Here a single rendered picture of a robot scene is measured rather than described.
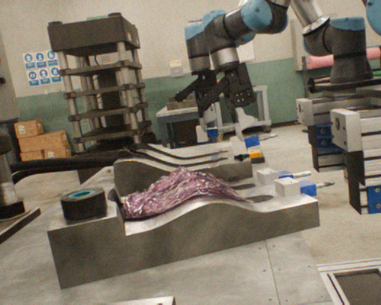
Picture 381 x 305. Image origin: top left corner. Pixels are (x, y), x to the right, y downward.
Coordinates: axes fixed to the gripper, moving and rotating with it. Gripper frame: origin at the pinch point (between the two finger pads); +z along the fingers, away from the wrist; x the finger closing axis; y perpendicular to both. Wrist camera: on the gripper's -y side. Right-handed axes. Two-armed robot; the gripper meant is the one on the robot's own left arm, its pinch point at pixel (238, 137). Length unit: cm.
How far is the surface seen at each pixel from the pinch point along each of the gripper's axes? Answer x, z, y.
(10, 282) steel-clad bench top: -43, 14, -48
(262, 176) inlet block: -18.5, 10.1, 3.0
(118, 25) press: 358, -164, -106
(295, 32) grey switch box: 611, -145, 145
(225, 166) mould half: -6.4, 6.4, -5.5
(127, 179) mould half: -6.7, 2.8, -32.4
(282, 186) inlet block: -28.8, 11.9, 6.1
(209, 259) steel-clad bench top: -42.0, 19.1, -10.8
